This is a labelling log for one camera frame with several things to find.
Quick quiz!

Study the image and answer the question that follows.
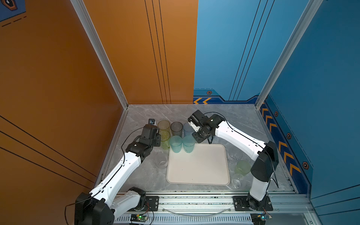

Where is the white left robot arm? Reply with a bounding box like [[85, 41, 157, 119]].
[[74, 124, 161, 225]]

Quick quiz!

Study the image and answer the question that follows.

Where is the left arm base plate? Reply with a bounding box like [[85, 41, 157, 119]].
[[128, 196, 159, 212]]

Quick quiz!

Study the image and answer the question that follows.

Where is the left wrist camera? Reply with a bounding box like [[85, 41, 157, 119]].
[[148, 119, 156, 126]]

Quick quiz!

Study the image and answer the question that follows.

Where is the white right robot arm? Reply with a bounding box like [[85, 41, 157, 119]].
[[187, 110, 279, 211]]

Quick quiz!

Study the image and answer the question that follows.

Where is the yellow-brown tinted cup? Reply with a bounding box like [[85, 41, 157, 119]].
[[157, 120, 171, 133]]

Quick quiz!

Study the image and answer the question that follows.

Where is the aluminium corner post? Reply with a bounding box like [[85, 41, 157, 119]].
[[70, 0, 128, 110], [255, 0, 323, 109]]

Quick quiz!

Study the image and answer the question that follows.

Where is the right circuit board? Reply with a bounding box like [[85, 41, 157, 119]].
[[251, 214, 272, 225]]

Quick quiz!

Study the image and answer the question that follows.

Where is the light green cup right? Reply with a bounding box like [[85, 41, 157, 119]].
[[234, 160, 251, 176]]

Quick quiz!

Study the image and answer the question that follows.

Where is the teal textured cup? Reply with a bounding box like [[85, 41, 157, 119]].
[[170, 136, 182, 153], [182, 135, 196, 153]]

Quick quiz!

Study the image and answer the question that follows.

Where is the cream rectangular tray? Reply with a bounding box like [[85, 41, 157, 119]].
[[166, 143, 230, 186]]

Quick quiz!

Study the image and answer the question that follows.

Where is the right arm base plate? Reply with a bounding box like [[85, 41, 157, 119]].
[[232, 195, 273, 212]]

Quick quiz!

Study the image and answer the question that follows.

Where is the green tinted cup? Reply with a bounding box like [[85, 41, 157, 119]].
[[159, 130, 171, 150]]

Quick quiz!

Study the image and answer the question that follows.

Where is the right aluminium corner post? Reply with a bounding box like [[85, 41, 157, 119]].
[[255, 0, 323, 109]]

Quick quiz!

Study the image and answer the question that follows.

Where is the left aluminium corner post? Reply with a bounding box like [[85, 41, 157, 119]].
[[70, 0, 128, 110]]

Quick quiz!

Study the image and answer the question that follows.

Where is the light blue cup left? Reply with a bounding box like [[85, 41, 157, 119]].
[[183, 122, 195, 137]]

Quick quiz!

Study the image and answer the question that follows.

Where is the teal textured cup front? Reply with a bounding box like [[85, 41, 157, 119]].
[[182, 135, 196, 153]]

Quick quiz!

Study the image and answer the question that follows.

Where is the grey smoked cup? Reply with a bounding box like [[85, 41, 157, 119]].
[[170, 121, 183, 138]]

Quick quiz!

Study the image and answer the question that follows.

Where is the clear faceted cup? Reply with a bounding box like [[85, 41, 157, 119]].
[[226, 151, 243, 164]]

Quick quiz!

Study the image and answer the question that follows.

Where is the clear textured cup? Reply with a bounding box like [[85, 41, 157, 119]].
[[155, 154, 168, 169]]

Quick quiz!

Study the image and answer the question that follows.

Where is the aluminium front rail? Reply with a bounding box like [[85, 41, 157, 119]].
[[145, 193, 321, 225]]

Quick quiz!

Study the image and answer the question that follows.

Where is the left green circuit board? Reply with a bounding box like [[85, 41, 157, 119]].
[[129, 214, 149, 225]]

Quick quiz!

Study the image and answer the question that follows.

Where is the clear cup front right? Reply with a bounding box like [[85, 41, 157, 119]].
[[231, 173, 246, 190]]

